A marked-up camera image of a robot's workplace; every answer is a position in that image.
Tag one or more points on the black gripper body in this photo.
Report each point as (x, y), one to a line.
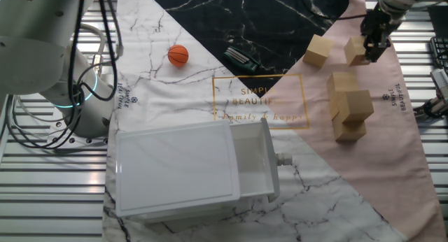
(375, 25)

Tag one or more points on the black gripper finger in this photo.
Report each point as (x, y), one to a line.
(368, 50)
(381, 51)

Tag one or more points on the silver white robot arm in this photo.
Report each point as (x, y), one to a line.
(31, 42)

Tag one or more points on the black keyboard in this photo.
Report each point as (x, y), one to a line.
(440, 53)

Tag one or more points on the small gray clamped device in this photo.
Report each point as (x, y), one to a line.
(441, 83)

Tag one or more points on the green holder with silver bits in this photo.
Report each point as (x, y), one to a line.
(241, 59)

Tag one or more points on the marble pink black cloth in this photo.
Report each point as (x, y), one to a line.
(350, 186)

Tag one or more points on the white plastic drawer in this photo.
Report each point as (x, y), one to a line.
(253, 165)

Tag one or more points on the small orange basketball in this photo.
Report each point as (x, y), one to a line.
(178, 56)

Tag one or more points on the white plastic drawer cabinet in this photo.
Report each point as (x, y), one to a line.
(175, 168)

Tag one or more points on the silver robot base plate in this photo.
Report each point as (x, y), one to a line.
(87, 140)

